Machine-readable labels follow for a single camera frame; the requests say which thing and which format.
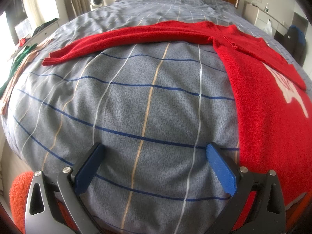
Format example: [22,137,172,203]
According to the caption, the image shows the red knit sweater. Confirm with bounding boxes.
[42,21,311,218]

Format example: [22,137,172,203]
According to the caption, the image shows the dark clothes on dresser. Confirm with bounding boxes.
[32,18,58,36]

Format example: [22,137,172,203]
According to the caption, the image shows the pink garment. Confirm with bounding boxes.
[1,38,53,116]

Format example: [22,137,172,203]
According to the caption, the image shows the grey plaid duvet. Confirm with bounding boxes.
[1,0,311,233]

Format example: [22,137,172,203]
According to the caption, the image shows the green garment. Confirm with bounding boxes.
[0,43,38,97]

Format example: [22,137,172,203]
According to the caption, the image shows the black jacket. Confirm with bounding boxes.
[274,30,307,67]

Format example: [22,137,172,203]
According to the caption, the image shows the white window-side dresser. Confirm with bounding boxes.
[10,19,59,59]

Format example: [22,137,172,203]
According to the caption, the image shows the blue garment on jacket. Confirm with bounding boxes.
[288,25,306,45]

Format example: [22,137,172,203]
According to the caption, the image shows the white plastic bag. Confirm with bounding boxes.
[263,19,273,36]

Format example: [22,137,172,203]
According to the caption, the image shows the white drawer cabinet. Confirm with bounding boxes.
[242,1,288,37]

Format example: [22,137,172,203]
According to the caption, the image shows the small bottle on cabinet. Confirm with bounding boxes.
[264,3,269,13]

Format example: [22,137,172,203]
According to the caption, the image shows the white round fan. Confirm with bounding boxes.
[90,0,105,11]

